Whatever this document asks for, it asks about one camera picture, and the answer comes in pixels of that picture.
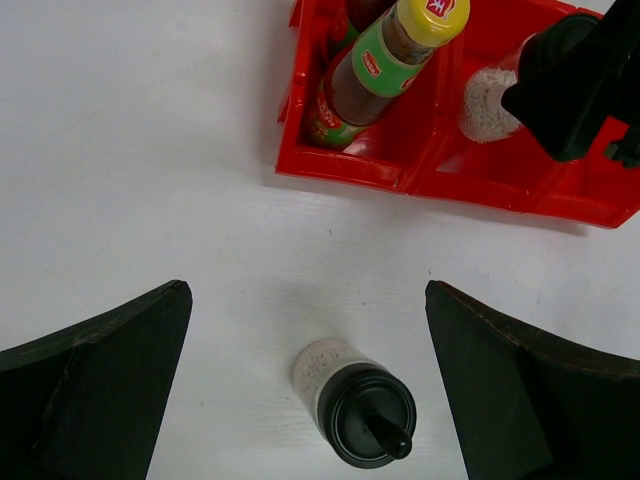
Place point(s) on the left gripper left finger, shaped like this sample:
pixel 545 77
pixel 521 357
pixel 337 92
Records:
pixel 88 401

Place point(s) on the white salt shaker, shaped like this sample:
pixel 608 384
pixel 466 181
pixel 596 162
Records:
pixel 483 119
pixel 366 414

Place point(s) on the red three-compartment tray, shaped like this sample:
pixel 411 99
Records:
pixel 417 148

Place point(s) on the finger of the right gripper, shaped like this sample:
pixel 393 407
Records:
pixel 576 74

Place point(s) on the red sauce bottle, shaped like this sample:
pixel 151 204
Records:
pixel 352 18
pixel 382 63

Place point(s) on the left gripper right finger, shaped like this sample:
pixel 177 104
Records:
pixel 528 404

